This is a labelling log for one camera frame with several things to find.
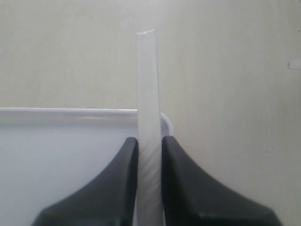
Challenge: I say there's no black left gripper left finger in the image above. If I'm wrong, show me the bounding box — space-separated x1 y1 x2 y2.
33 137 139 226

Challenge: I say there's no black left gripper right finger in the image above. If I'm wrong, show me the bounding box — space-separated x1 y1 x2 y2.
161 136 282 226

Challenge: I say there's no dark blue book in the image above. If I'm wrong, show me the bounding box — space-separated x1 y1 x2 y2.
136 30 164 226

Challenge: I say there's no white plastic tray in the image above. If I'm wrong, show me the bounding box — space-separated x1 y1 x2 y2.
0 107 175 226

